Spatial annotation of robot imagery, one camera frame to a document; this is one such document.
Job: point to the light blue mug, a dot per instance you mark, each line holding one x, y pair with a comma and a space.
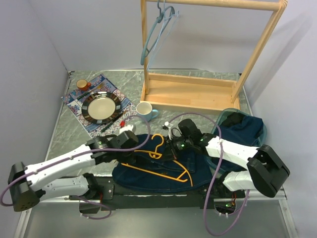
146, 111

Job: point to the orange small cup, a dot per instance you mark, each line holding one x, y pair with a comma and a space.
83, 85

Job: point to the blue patterned placemat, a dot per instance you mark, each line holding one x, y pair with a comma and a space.
94, 130

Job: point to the striped rim dinner plate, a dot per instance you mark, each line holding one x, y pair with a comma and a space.
101, 107

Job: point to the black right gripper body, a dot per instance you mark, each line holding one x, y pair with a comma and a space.
176, 145

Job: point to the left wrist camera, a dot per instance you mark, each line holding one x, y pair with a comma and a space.
127, 127

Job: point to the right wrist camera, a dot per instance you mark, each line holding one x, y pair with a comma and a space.
167, 126

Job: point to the light blue wire hanger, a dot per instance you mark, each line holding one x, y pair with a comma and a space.
151, 57

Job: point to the green handled fork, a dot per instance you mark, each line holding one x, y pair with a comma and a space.
90, 91

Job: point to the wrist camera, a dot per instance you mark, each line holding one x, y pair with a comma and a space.
127, 127
167, 126

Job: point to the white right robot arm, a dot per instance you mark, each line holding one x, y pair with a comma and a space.
263, 169

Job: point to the dark handled knife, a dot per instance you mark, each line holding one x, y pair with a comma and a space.
113, 121

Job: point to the wooden clothes rack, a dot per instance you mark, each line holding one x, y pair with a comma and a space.
205, 95

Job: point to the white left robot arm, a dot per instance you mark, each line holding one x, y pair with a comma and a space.
32, 184

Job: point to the teal plastic hanger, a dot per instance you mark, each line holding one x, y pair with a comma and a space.
165, 15

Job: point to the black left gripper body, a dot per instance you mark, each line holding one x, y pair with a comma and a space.
127, 156

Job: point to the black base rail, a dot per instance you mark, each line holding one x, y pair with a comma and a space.
115, 197

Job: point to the dark denim skirt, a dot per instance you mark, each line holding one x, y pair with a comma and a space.
155, 170

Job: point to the black garment in basket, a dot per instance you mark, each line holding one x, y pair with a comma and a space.
233, 119

